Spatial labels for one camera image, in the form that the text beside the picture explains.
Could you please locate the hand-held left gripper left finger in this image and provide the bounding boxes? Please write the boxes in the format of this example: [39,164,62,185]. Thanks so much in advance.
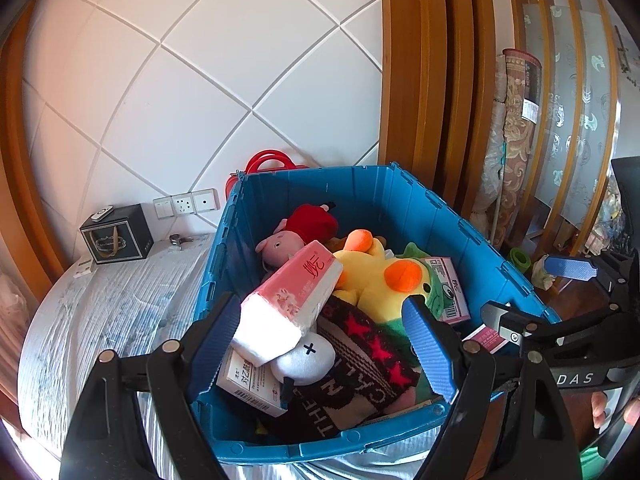
[59,290,243,480]

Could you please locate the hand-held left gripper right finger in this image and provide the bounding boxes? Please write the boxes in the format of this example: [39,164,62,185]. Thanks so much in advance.
[401,295,583,480]

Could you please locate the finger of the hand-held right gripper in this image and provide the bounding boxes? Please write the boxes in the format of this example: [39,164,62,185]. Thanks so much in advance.
[545,255,616,283]
[480,301,551,348]

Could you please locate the small red box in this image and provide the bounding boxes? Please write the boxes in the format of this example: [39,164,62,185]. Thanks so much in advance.
[462,324,507,356]

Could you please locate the black scarf red stars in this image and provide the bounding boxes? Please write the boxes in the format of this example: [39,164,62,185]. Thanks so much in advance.
[260,296,421,443]

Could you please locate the small white plush toy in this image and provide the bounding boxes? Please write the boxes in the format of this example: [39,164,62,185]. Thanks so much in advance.
[270,332,337,386]

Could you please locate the pink tissue pack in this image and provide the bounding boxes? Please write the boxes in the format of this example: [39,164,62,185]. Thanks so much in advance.
[231,240,344,367]

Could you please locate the pink pig plush toy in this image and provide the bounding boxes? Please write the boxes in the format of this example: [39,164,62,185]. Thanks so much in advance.
[255,202,338,273]

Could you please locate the blue plastic storage crate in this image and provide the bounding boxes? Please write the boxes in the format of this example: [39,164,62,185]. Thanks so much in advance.
[192,161,561,465]

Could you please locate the person's right hand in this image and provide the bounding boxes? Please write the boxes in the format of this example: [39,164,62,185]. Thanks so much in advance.
[591,390,640,428]

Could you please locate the crumpled white tissue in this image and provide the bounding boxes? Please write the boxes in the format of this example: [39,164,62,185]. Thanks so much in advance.
[531,255,557,291]

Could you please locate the white medicine box red print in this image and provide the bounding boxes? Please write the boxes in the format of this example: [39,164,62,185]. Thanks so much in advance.
[216,349,290,418]

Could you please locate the white box with pink edges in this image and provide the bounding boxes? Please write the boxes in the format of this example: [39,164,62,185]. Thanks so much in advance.
[422,256,472,324]

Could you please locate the yellow duck plush toy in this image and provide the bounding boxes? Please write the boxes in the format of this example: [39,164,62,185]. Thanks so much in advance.
[330,229,431,323]

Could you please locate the white plastic wrapped roll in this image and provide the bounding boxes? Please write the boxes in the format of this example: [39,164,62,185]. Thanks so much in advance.
[470,60,508,231]

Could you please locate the rolled patterned carpet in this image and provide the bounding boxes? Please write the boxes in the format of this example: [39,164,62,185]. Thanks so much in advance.
[492,49,543,253]

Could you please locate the black gift box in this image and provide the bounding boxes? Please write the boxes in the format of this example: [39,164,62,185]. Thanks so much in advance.
[80,204,154,266]

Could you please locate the frosted patterned glass door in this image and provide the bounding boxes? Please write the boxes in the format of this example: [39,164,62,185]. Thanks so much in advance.
[520,0,621,226]

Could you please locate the small red suitcase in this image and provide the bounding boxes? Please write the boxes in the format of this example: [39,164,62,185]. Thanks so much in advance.
[226,149,311,198]

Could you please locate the white wall power socket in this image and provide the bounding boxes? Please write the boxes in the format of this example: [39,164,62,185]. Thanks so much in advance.
[171,192,197,216]

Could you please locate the white wall plate one hole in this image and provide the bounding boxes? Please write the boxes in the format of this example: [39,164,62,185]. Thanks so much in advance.
[191,188,221,212]

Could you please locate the wooden wall frame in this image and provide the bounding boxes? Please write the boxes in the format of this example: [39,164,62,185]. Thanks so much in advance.
[379,0,526,251]
[0,25,68,291]

